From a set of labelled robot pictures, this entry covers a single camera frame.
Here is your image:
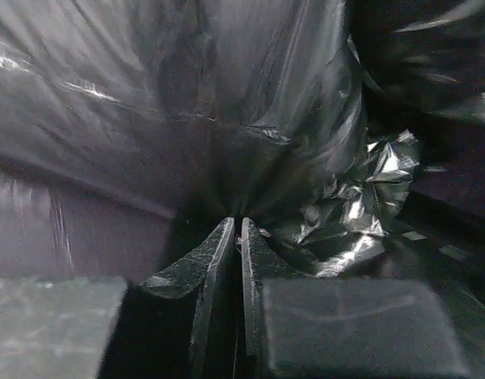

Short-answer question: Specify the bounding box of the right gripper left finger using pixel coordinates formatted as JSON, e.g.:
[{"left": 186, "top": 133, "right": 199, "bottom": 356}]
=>
[{"left": 0, "top": 218, "right": 237, "bottom": 378}]

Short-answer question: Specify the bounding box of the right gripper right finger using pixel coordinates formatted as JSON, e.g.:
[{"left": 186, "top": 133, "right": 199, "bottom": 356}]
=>
[{"left": 241, "top": 218, "right": 472, "bottom": 378}]

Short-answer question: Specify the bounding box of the black trash bag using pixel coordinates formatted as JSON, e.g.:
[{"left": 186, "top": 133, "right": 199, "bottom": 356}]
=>
[{"left": 0, "top": 0, "right": 485, "bottom": 379}]

